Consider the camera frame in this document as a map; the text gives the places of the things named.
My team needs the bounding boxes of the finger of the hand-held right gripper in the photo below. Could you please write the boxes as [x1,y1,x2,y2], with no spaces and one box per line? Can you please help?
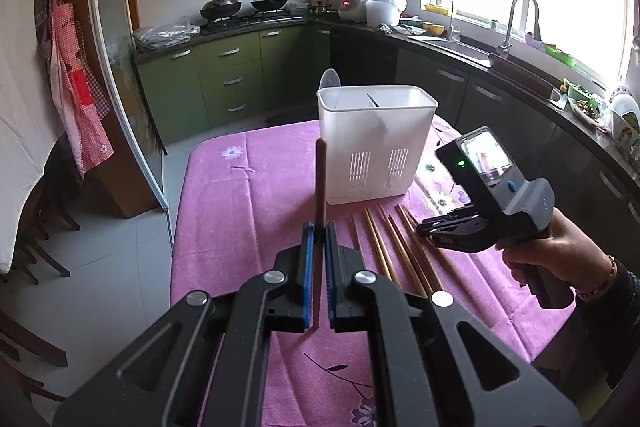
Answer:
[416,211,476,235]
[431,232,482,253]

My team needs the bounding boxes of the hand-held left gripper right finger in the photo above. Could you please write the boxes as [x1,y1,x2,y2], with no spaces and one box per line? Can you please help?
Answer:
[325,221,583,427]

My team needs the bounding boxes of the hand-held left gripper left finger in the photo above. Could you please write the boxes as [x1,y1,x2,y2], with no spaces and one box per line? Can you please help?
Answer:
[52,221,316,427]

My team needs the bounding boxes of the bunch of wooden chopsticks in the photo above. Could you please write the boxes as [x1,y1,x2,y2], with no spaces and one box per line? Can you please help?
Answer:
[351,203,446,299]

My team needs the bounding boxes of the dark brown chopstick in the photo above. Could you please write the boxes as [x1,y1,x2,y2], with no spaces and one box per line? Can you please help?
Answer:
[306,138,329,339]

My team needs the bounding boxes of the white plastic utensil holder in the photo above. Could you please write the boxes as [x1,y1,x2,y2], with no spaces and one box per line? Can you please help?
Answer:
[316,85,439,206]

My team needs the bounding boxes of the person's right forearm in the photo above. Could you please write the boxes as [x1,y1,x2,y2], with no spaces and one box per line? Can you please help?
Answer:
[530,257,640,390]

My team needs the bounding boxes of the person's right hand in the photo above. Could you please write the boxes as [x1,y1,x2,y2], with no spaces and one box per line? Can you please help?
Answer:
[495,208,617,299]

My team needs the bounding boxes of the pink floral tablecloth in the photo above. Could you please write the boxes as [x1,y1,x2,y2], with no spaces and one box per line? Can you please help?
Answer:
[170,112,578,427]

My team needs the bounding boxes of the dark kitchen cabinets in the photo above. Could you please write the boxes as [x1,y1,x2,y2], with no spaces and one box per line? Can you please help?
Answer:
[327,26,640,268]

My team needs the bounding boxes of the plate with food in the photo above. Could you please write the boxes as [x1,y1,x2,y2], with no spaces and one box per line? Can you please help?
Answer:
[569,96,610,128]

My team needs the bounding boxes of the stack of white plates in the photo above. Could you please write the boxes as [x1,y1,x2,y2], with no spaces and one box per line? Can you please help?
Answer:
[606,86,640,160]

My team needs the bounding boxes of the green packets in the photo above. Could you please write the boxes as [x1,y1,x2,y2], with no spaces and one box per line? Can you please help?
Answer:
[544,43,577,68]

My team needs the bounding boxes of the steel sink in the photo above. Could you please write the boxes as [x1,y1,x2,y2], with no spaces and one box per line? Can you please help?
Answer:
[419,34,497,64]

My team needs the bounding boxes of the translucent plastic spoon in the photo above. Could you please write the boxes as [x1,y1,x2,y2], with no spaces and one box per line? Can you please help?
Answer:
[319,68,344,90]

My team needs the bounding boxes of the tall steel faucet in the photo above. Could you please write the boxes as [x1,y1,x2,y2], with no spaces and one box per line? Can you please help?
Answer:
[501,0,542,58]

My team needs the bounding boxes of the small steel faucet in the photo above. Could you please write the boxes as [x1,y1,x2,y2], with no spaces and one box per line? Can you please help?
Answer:
[439,0,460,41]

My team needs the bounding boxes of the green kitchen cabinets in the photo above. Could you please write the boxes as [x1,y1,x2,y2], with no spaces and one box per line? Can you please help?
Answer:
[134,23,332,146]

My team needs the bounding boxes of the gas stove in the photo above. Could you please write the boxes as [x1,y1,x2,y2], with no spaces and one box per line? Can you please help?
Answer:
[200,9,303,34]

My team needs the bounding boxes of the dark wooden chair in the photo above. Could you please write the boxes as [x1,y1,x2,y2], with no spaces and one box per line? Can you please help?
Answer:
[0,134,82,285]

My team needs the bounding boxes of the clear plastic bag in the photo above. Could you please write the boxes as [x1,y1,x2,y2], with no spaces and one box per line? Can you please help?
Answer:
[132,24,202,51]

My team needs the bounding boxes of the black wok with lid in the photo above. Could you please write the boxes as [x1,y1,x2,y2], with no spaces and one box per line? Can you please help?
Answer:
[199,0,243,20]

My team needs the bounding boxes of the red checked apron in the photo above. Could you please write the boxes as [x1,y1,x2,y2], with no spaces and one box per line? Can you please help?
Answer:
[39,0,114,180]

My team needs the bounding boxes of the white table cloth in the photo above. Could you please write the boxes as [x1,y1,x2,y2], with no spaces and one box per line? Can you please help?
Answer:
[0,0,68,275]

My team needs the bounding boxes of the beaded bracelet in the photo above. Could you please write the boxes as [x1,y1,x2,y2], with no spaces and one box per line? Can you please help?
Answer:
[575,254,618,300]

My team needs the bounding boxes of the sliding door frame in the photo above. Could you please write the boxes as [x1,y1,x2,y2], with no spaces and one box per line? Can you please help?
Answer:
[86,0,174,214]

